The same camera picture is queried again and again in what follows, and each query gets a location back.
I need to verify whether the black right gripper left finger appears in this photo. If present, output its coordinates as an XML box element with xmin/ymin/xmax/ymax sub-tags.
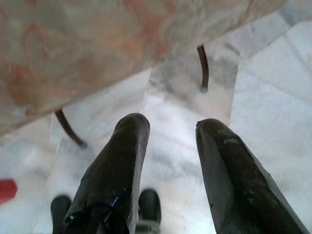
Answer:
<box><xmin>63</xmin><ymin>113</ymin><xmax>151</xmax><ymax>234</ymax></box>

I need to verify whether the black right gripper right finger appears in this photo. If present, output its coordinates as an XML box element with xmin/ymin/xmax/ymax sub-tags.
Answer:
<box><xmin>195</xmin><ymin>118</ymin><xmax>312</xmax><ymax>234</ymax></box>

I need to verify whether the black robot right foot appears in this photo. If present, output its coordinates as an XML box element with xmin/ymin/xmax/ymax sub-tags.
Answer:
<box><xmin>135</xmin><ymin>189</ymin><xmax>162</xmax><ymax>234</ymax></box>

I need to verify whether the black robot foot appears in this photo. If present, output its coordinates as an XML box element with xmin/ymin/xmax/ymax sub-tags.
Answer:
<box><xmin>50</xmin><ymin>195</ymin><xmax>73</xmax><ymax>234</ymax></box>
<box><xmin>135</xmin><ymin>189</ymin><xmax>162</xmax><ymax>234</ymax></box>

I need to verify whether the dark metal board leg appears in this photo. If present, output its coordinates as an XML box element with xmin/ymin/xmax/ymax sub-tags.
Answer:
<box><xmin>196</xmin><ymin>44</ymin><xmax>210</xmax><ymax>93</ymax></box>
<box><xmin>55</xmin><ymin>109</ymin><xmax>88</xmax><ymax>149</ymax></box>

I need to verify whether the black robot left foot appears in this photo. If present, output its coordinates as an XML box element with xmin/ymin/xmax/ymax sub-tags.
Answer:
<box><xmin>50</xmin><ymin>195</ymin><xmax>73</xmax><ymax>234</ymax></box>

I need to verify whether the red plastic stool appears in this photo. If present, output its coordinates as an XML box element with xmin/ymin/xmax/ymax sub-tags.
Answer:
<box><xmin>0</xmin><ymin>179</ymin><xmax>18</xmax><ymax>205</ymax></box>

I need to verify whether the marble pattern board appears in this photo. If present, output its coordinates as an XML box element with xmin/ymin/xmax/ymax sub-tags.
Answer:
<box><xmin>0</xmin><ymin>0</ymin><xmax>293</xmax><ymax>141</ymax></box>

